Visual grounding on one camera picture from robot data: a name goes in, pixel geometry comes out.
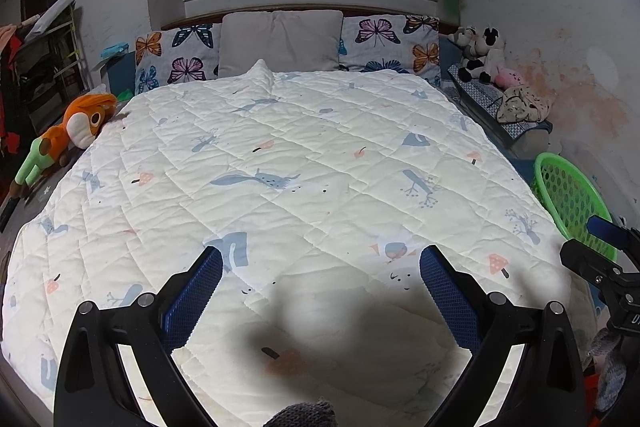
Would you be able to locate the pink plush toy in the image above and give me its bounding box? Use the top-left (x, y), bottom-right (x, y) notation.
top-left (492, 67), bottom-right (526, 88)

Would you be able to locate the blue patterned bench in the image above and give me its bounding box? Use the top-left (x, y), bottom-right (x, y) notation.
top-left (447, 62), bottom-right (556, 158)

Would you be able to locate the black white dog plush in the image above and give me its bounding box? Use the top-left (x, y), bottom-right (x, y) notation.
top-left (447, 26), bottom-right (477, 58)

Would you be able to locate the metal storage rack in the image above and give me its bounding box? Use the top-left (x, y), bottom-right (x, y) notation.
top-left (15, 4), bottom-right (96, 118)

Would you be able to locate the red plastic stool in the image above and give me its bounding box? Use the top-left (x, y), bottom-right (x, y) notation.
top-left (584, 374), bottom-right (601, 425)

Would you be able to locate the green plastic basket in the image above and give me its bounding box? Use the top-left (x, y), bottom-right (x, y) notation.
top-left (534, 152), bottom-right (618, 264)

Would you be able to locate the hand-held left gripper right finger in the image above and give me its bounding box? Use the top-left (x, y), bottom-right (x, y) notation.
top-left (420, 245), bottom-right (586, 427)

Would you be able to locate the wooden headboard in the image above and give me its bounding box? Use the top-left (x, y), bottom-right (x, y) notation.
top-left (162, 4), bottom-right (453, 32)

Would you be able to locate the spotted beige cloth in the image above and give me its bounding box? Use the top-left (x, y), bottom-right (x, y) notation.
top-left (497, 84), bottom-right (553, 124)

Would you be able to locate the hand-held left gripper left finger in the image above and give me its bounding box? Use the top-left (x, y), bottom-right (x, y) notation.
top-left (53, 246), bottom-right (223, 427)

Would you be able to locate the grey pillow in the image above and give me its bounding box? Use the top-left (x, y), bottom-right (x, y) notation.
top-left (217, 9), bottom-right (345, 78)

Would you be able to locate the butterfly print pillow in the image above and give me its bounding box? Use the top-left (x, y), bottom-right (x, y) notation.
top-left (134, 23), bottom-right (223, 96)
top-left (340, 14), bottom-right (442, 80)

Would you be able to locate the white paper roll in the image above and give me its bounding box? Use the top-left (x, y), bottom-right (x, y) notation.
top-left (25, 0), bottom-right (76, 40)

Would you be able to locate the black white cow plush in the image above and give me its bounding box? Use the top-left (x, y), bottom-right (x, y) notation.
top-left (459, 27), bottom-right (507, 84)

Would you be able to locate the white printed quilt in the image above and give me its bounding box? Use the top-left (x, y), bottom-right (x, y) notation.
top-left (0, 59), bottom-right (576, 427)

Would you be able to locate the orange plush toy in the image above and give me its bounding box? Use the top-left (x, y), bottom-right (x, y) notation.
top-left (14, 84), bottom-right (118, 188)

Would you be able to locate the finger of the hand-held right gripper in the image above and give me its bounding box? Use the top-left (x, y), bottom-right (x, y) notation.
top-left (586, 214), bottom-right (640, 254)
top-left (560, 238), bottom-right (627, 289)

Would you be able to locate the grey knitted cloth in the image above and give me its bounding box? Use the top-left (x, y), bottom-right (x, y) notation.
top-left (264, 399), bottom-right (337, 427)

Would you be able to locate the blue nightstand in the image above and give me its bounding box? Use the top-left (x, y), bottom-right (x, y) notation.
top-left (97, 54), bottom-right (137, 100)

